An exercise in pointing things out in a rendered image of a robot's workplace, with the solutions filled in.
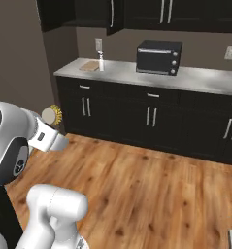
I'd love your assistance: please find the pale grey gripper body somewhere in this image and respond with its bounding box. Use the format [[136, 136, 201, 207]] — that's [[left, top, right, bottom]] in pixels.
[[43, 124, 70, 153]]

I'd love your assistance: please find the black base cabinet door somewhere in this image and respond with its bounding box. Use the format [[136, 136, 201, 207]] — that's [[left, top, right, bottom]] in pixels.
[[150, 104, 187, 156], [58, 90, 87, 135], [184, 110, 232, 163], [85, 94, 115, 141], [113, 100, 152, 150]]

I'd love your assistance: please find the wooden cutting board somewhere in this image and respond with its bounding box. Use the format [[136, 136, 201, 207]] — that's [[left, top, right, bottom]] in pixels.
[[79, 60, 100, 73]]

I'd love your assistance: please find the white spray bottle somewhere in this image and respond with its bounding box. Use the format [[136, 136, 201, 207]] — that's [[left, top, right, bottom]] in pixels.
[[96, 50, 106, 73]]

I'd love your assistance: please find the black drawer front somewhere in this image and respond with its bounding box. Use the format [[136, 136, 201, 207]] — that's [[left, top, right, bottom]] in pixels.
[[179, 90, 232, 117], [57, 77, 105, 97], [103, 81, 182, 107]]

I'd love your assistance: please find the black toaster oven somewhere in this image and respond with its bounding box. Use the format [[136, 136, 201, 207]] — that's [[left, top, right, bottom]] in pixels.
[[135, 39, 183, 77]]

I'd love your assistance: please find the white wall outlet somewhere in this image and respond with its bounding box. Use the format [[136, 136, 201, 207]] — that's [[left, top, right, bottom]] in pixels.
[[94, 37, 104, 50], [223, 45, 232, 61]]

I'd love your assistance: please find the open black wall cabinet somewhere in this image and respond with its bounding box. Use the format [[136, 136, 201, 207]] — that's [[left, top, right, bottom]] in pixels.
[[35, 0, 110, 33]]

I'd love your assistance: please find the black wall cabinet door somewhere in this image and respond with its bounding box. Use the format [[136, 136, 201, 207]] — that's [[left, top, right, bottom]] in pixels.
[[106, 0, 126, 37], [165, 0, 218, 33], [124, 0, 167, 31]]

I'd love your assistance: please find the silver wall cabinet handle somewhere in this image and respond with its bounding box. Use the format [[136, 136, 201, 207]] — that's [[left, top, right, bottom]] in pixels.
[[167, 0, 174, 24], [159, 0, 166, 24], [109, 0, 116, 29]]

